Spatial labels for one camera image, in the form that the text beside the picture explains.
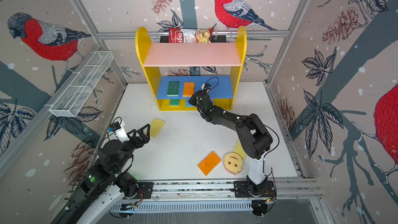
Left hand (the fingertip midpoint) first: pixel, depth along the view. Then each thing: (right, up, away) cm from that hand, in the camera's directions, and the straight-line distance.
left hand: (142, 128), depth 69 cm
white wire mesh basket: (-35, +13, +2) cm, 38 cm away
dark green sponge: (+8, +19, +29) cm, 35 cm away
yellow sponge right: (+48, -16, +17) cm, 53 cm away
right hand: (+19, +13, +22) cm, 32 cm away
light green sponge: (+8, +10, +36) cm, 39 cm away
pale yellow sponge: (+18, +19, +29) cm, 39 cm away
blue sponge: (+19, +10, +15) cm, 26 cm away
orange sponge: (+30, -23, +12) cm, 40 cm away
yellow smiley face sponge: (+44, -20, +11) cm, 49 cm away
